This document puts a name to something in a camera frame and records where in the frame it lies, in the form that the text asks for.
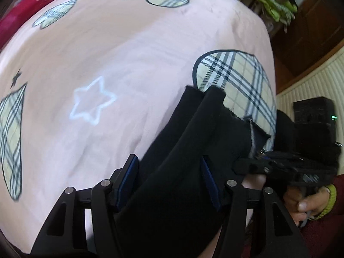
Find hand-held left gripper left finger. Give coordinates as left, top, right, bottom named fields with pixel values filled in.
left=30, top=154, right=140, bottom=258

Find black pants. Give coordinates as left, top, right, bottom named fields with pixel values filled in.
left=115, top=84, right=272, bottom=258

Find green leafy plant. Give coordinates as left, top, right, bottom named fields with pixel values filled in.
left=248, top=0, right=299, bottom=22

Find pink bed sheet plaid hearts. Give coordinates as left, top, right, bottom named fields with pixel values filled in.
left=0, top=0, right=278, bottom=258

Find person's right forearm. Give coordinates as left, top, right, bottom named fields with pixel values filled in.
left=299, top=175, right=344, bottom=258

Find red floral blanket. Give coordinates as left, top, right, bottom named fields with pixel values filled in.
left=0, top=0, right=97, bottom=51

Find person's right hand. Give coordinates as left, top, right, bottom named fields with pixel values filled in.
left=282, top=184, right=332, bottom=227

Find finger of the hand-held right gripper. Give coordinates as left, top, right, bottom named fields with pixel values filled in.
left=232, top=156, right=272, bottom=180

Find dark wooden cabinet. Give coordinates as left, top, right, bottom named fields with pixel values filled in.
left=208, top=0, right=344, bottom=93

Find white ribbed radiator panel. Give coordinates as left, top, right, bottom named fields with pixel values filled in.
left=276, top=41, right=344, bottom=175

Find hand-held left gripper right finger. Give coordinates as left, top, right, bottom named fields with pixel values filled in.
left=200, top=154, right=310, bottom=258

